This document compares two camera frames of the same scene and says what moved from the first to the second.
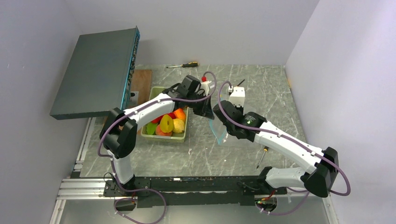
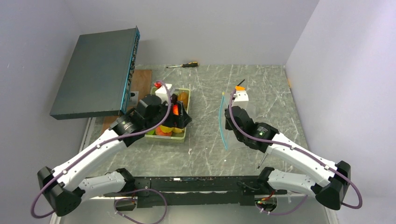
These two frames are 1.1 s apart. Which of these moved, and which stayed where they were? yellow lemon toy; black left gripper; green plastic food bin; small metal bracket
Moved: black left gripper
Stayed: yellow lemon toy; green plastic food bin; small metal bracket
